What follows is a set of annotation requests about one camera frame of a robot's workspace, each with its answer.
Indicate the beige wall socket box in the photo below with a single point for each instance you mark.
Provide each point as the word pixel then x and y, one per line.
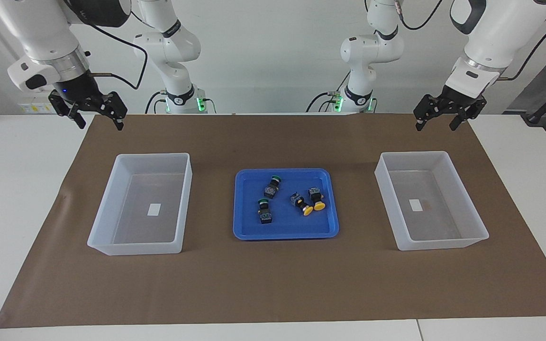
pixel 33 108

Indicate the green push button switch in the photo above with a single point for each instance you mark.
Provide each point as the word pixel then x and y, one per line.
pixel 271 188
pixel 265 214

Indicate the translucent white plastic box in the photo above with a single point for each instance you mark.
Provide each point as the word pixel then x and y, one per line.
pixel 107 222
pixel 467 222

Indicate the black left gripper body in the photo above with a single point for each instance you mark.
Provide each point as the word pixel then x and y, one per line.
pixel 454 102

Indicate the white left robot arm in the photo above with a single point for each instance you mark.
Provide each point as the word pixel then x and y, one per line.
pixel 491 42

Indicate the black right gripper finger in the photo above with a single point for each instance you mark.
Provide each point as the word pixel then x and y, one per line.
pixel 117 111
pixel 76 116

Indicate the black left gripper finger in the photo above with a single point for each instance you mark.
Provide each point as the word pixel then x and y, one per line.
pixel 474 108
pixel 425 109

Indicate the blue plastic tray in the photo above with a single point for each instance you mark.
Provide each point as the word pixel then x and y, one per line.
pixel 287 225

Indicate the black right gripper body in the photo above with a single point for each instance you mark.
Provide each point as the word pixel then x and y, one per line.
pixel 81 90

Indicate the yellow push button switch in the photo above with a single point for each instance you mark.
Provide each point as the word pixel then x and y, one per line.
pixel 315 195
pixel 299 201

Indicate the brown table mat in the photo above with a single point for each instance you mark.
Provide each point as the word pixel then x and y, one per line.
pixel 277 284

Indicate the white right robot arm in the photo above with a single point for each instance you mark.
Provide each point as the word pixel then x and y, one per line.
pixel 40 28

